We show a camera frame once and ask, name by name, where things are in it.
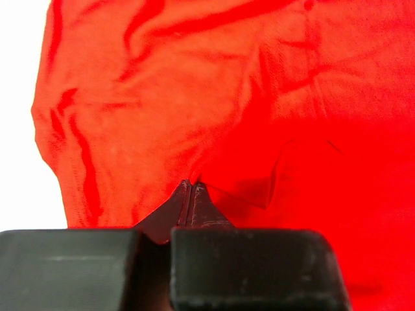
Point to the red t-shirt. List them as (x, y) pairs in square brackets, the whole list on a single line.
[(294, 114)]

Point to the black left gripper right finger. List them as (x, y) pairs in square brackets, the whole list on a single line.
[(202, 211)]

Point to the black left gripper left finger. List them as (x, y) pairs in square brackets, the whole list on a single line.
[(158, 224)]

